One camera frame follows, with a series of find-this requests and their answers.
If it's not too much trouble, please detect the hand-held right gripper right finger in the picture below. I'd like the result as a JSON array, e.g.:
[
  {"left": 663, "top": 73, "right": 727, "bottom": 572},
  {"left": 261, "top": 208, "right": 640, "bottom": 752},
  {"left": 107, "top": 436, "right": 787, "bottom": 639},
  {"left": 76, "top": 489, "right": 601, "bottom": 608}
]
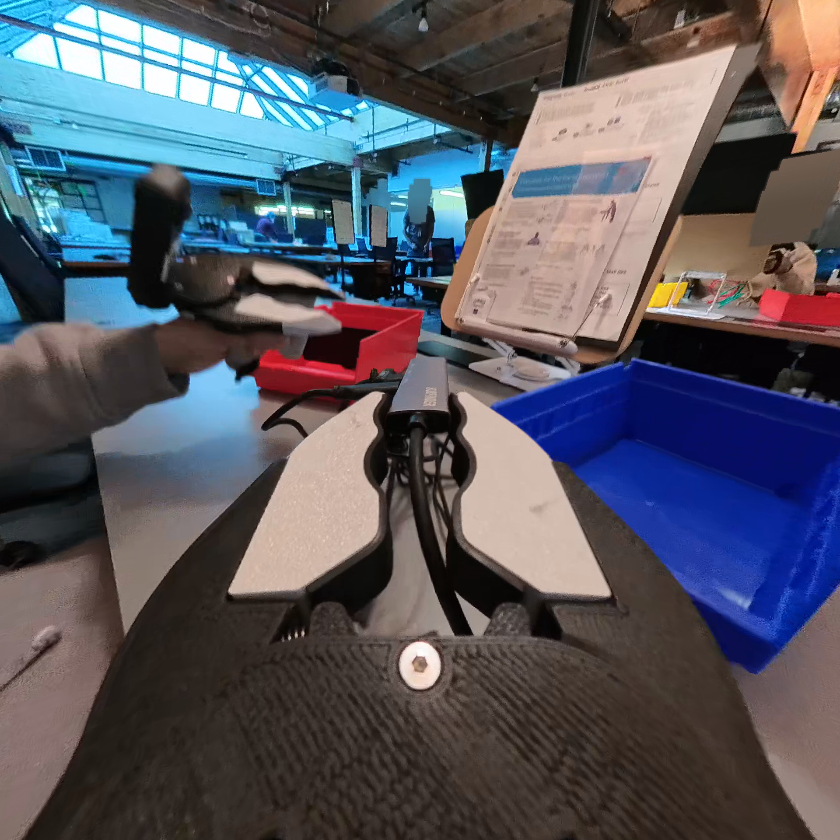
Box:
[{"left": 448, "top": 391, "right": 613, "bottom": 619}]

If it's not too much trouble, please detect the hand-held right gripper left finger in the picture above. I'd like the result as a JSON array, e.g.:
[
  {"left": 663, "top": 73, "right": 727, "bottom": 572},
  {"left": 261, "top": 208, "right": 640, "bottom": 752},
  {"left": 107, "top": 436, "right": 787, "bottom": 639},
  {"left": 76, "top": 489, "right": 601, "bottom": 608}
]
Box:
[{"left": 227, "top": 391, "right": 395, "bottom": 614}]

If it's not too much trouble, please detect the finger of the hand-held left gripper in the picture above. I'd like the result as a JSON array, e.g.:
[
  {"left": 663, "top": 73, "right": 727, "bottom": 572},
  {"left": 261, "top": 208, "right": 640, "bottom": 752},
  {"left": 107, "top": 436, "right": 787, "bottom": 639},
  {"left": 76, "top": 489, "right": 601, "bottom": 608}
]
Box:
[
  {"left": 243, "top": 261, "right": 337, "bottom": 301},
  {"left": 238, "top": 294, "right": 343, "bottom": 360}
]

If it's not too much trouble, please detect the thin black cable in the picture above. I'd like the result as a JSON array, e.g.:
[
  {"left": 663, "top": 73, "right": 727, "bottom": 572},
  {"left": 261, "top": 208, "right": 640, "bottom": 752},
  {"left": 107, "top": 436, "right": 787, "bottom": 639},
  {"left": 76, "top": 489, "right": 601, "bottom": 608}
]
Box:
[{"left": 261, "top": 369, "right": 401, "bottom": 439}]

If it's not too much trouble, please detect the dark grey USB hub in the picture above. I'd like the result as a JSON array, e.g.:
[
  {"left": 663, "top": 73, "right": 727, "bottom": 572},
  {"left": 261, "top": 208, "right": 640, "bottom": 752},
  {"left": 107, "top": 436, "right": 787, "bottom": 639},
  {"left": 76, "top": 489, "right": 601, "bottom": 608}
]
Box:
[{"left": 386, "top": 357, "right": 454, "bottom": 431}]

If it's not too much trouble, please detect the blue plastic bin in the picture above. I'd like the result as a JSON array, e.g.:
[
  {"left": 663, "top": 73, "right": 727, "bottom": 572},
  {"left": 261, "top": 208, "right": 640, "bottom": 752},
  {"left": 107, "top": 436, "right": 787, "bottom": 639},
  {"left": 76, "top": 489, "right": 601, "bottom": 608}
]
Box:
[{"left": 491, "top": 359, "right": 840, "bottom": 675}]

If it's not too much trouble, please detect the person's left forearm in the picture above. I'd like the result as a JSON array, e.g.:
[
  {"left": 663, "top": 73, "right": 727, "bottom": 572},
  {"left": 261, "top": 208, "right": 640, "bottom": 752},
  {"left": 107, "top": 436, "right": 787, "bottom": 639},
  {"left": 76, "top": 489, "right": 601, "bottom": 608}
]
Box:
[{"left": 0, "top": 325, "right": 191, "bottom": 463}]

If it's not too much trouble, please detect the grey desk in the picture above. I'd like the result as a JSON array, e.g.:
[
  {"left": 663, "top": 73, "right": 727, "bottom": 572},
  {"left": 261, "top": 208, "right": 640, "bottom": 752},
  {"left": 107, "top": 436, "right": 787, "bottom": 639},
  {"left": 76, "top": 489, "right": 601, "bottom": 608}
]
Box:
[{"left": 92, "top": 328, "right": 840, "bottom": 840}]

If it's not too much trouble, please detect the person's left hand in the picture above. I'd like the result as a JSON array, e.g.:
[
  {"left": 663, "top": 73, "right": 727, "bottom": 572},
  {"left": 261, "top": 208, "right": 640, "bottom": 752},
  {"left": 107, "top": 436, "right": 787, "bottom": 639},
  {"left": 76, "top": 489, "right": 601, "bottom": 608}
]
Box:
[{"left": 154, "top": 315, "right": 290, "bottom": 382}]

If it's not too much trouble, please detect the red plastic bin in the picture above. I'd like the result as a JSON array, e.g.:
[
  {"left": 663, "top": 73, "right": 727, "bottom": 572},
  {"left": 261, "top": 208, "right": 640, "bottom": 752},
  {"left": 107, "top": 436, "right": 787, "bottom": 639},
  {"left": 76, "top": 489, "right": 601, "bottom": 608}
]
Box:
[
  {"left": 252, "top": 302, "right": 425, "bottom": 398},
  {"left": 758, "top": 289, "right": 840, "bottom": 327}
]

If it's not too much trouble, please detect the instruction sheet on stand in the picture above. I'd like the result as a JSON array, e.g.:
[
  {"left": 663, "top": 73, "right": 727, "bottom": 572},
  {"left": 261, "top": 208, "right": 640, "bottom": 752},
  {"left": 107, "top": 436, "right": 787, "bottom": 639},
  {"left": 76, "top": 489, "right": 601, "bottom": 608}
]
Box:
[{"left": 440, "top": 42, "right": 765, "bottom": 385}]

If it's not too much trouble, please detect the white ceiling unit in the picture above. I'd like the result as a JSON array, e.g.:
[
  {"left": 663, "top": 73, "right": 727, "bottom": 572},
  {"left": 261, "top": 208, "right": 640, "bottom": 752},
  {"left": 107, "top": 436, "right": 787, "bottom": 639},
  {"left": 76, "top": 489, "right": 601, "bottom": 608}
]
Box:
[{"left": 308, "top": 59, "right": 362, "bottom": 112}]

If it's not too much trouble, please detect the black monitor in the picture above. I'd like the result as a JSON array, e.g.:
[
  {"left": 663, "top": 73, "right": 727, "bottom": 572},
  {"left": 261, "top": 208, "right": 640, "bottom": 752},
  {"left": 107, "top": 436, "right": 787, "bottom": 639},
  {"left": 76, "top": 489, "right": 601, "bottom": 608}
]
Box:
[{"left": 461, "top": 171, "right": 505, "bottom": 221}]

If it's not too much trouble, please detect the clear acrylic stand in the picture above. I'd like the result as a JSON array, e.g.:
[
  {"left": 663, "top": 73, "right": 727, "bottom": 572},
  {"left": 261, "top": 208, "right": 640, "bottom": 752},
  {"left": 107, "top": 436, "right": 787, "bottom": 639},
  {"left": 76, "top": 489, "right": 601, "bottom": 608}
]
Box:
[{"left": 669, "top": 270, "right": 729, "bottom": 319}]

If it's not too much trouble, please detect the printed instruction sheet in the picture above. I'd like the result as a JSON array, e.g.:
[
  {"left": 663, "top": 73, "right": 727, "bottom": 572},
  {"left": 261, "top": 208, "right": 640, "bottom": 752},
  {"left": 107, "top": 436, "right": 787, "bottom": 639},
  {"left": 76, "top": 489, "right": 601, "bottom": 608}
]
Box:
[{"left": 456, "top": 46, "right": 739, "bottom": 342}]

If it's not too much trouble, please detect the wooden table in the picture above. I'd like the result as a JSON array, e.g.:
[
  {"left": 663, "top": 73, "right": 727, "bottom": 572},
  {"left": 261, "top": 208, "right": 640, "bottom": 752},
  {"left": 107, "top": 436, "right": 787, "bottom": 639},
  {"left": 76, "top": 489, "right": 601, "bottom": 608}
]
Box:
[{"left": 643, "top": 305, "right": 840, "bottom": 349}]

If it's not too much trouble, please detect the white small stick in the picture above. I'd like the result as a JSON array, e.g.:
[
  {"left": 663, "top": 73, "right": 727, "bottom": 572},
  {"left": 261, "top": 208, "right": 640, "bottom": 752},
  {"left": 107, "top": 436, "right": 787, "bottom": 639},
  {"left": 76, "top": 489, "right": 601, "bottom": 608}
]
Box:
[{"left": 0, "top": 625, "right": 63, "bottom": 691}]

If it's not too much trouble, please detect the cardboard panel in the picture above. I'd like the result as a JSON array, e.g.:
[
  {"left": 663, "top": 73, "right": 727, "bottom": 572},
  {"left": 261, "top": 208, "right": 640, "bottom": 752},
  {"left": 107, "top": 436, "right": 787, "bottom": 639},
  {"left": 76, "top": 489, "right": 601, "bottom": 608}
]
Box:
[{"left": 663, "top": 213, "right": 756, "bottom": 283}]

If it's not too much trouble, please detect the black pole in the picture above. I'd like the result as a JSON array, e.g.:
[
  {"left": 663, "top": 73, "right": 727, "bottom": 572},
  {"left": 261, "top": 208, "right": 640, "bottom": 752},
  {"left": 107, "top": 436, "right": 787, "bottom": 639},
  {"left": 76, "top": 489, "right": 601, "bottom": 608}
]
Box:
[{"left": 561, "top": 0, "right": 601, "bottom": 86}]

